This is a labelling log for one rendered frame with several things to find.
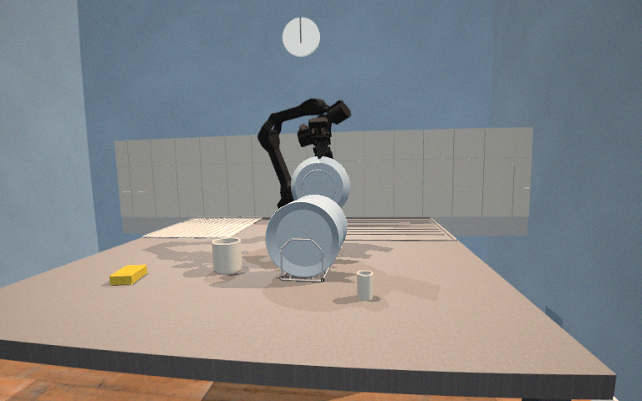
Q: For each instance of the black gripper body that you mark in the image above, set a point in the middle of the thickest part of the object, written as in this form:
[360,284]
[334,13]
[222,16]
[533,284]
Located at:
[322,128]

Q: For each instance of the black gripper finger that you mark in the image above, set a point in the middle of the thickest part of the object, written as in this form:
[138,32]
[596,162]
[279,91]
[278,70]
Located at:
[321,143]
[327,151]

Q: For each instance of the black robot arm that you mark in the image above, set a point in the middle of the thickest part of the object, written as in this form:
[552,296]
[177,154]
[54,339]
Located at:
[269,138]

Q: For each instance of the grey tiled splashback panel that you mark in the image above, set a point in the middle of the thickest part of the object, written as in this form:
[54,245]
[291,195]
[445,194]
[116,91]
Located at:
[472,182]

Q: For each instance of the pale grey cylindrical cup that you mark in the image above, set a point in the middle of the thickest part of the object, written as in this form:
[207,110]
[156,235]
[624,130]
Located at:
[365,285]

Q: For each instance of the yellow sponge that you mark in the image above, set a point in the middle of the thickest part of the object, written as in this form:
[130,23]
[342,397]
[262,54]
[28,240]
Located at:
[128,275]

